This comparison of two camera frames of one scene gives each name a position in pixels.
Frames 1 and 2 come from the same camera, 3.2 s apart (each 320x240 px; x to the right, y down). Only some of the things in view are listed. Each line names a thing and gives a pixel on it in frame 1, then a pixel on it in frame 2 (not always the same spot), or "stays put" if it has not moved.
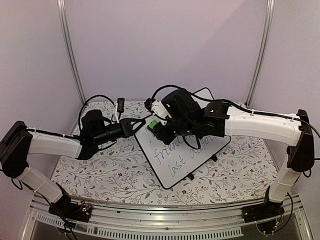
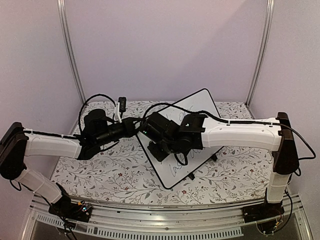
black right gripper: (158, 132) to (157, 154)
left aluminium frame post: (62, 9) stays put
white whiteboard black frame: (174, 163) stays put
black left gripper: (126, 122) stays put
